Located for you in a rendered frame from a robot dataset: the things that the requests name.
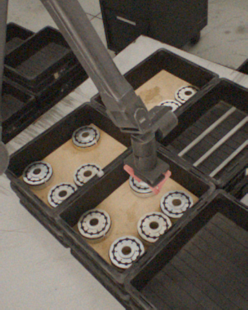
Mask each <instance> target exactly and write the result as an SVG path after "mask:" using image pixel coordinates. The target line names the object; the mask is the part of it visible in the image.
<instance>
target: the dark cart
mask: <svg viewBox="0 0 248 310"><path fill-rule="evenodd" d="M99 5H100V9H101V16H102V20H103V28H104V32H105V39H106V43H107V49H110V50H112V51H113V52H115V55H118V54H119V53H120V52H122V51H123V49H124V48H126V47H127V46H129V45H130V44H131V43H133V42H134V41H135V40H137V38H139V36H140V35H144V36H147V37H150V38H151V39H154V40H157V41H159V42H161V43H165V44H166V45H169V46H172V47H175V48H178V49H181V48H182V47H184V46H185V45H186V44H187V42H188V41H191V43H194V44H196V43H197V42H198V41H199V39H200V30H202V29H203V28H205V27H206V26H207V25H208V0H99Z"/></svg>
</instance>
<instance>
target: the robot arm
mask: <svg viewBox="0 0 248 310"><path fill-rule="evenodd" d="M40 2H41V3H42V4H43V6H45V8H46V10H47V12H48V13H49V14H50V16H51V18H52V20H53V22H54V23H55V24H56V25H57V27H58V28H59V31H60V32H61V33H62V35H63V37H64V38H65V40H66V41H67V43H68V45H70V47H71V49H72V50H73V52H74V53H75V55H76V57H77V58H78V60H79V62H80V63H81V65H82V66H83V67H84V68H85V71H86V72H87V74H88V75H89V77H90V78H91V80H92V82H93V83H94V84H95V86H96V88H97V90H98V92H99V95H100V96H101V100H102V102H103V103H104V105H106V107H107V109H108V110H107V111H106V112H107V114H108V115H109V116H110V118H111V120H112V121H113V122H114V124H115V125H116V126H118V127H119V129H120V131H121V132H129V133H130V139H131V144H132V153H131V154H130V155H129V156H127V157H126V158H125V159H124V164H126V165H124V169H125V170H126V171H127V172H128V173H129V174H130V175H131V176H132V177H133V178H134V179H135V180H137V181H138V182H141V181H144V182H145V183H146V184H147V185H148V187H149V188H150V189H151V190H152V191H153V193H154V194H155V195H158V193H159V192H160V191H161V188H162V186H163V184H164V183H165V182H166V181H167V179H168V178H169V177H170V175H171V172H170V171H169V170H170V169H169V164H168V163H165V162H164V161H162V160H161V159H159V158H158V157H157V154H156V140H158V141H161V140H162V139H163V138H164V137H165V136H166V135H167V134H168V133H169V132H170V131H171V130H172V129H173V128H174V127H175V126H176V125H177V124H178V119H177V117H176V116H175V114H174V113H173V112H172V110H170V108H169V106H167V105H155V106H153V107H152V108H151V109H150V110H149V111H148V110H147V107H146V105H145V104H144V102H143V100H142V99H141V97H140V95H137V94H136V92H135V91H134V90H133V88H132V87H131V86H130V83H128V82H127V80H126V79H125V78H124V77H123V75H122V74H121V72H120V71H119V69H118V67H117V65H116V64H115V62H114V60H113V58H112V57H111V55H110V54H109V52H108V50H107V49H106V47H105V46H104V44H103V42H102V40H101V39H100V37H99V35H98V33H97V32H96V30H95V28H94V27H93V24H92V23H91V22H90V20H89V19H88V17H87V15H86V13H85V11H84V9H83V8H82V6H81V5H80V2H79V1H78V0H40ZM7 15H8V0H0V176H1V175H2V174H3V173H4V172H5V171H6V170H7V168H8V165H9V161H10V154H9V151H8V149H7V147H6V145H4V143H2V142H1V133H2V127H1V92H2V84H3V69H4V61H5V55H4V53H5V38H6V23H7ZM157 186H158V189H156V188H157Z"/></svg>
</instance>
